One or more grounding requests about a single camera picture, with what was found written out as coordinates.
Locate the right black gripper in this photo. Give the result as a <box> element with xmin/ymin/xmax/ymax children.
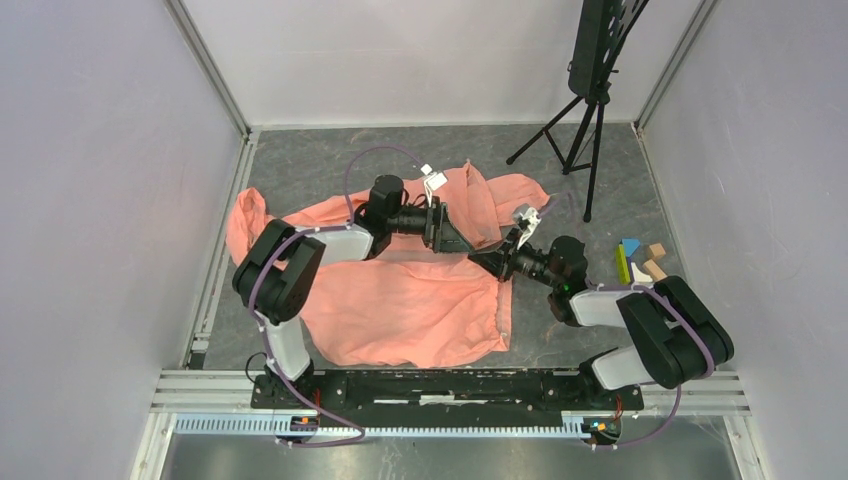
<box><xmin>468</xmin><ymin>227</ymin><xmax>562</xmax><ymax>289</ymax></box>

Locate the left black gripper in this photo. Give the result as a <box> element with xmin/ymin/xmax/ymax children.
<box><xmin>387</xmin><ymin>196</ymin><xmax>474</xmax><ymax>254</ymax></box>

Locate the salmon pink jacket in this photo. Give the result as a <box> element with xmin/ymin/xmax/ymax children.
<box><xmin>225</xmin><ymin>158</ymin><xmax>550</xmax><ymax>370</ymax></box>

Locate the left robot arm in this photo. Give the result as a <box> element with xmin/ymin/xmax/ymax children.
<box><xmin>232</xmin><ymin>172</ymin><xmax>472</xmax><ymax>408</ymax></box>

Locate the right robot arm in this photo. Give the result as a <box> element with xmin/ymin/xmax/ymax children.
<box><xmin>468</xmin><ymin>236</ymin><xmax>735</xmax><ymax>408</ymax></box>

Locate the blue toy block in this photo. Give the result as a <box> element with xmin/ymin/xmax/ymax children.
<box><xmin>620</xmin><ymin>238</ymin><xmax>641</xmax><ymax>258</ymax></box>

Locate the white toy block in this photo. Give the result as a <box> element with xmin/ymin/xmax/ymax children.
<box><xmin>629</xmin><ymin>262</ymin><xmax>654</xmax><ymax>285</ymax></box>

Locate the tan wooden block lower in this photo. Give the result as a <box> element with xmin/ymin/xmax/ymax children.
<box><xmin>643</xmin><ymin>259</ymin><xmax>668</xmax><ymax>282</ymax></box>

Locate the tan wooden block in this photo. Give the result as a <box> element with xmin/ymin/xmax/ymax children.
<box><xmin>643</xmin><ymin>259</ymin><xmax>668</xmax><ymax>282</ymax></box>
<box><xmin>647</xmin><ymin>243</ymin><xmax>667</xmax><ymax>261</ymax></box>

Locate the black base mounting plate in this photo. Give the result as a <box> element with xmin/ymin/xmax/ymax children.
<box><xmin>250</xmin><ymin>368</ymin><xmax>644</xmax><ymax>428</ymax></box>

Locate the black music stand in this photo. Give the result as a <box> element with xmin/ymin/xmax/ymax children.
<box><xmin>506</xmin><ymin>0</ymin><xmax>648</xmax><ymax>223</ymax></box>

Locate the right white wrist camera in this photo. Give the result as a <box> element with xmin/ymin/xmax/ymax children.
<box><xmin>512</xmin><ymin>204</ymin><xmax>541</xmax><ymax>250</ymax></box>

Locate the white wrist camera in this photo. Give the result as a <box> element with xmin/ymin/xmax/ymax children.
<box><xmin>512</xmin><ymin>204</ymin><xmax>541</xmax><ymax>250</ymax></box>
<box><xmin>420</xmin><ymin>163</ymin><xmax>448</xmax><ymax>206</ymax></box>

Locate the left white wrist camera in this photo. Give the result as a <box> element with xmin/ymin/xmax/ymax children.
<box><xmin>420</xmin><ymin>163</ymin><xmax>448</xmax><ymax>206</ymax></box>

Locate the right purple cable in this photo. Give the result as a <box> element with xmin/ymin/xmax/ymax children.
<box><xmin>539</xmin><ymin>190</ymin><xmax>718</xmax><ymax>452</ymax></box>

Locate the purple cable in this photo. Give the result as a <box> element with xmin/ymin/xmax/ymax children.
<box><xmin>539</xmin><ymin>190</ymin><xmax>718</xmax><ymax>452</ymax></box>
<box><xmin>246</xmin><ymin>145</ymin><xmax>425</xmax><ymax>449</ymax></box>

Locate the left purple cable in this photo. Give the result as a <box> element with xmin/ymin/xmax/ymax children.
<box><xmin>246</xmin><ymin>145</ymin><xmax>425</xmax><ymax>449</ymax></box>

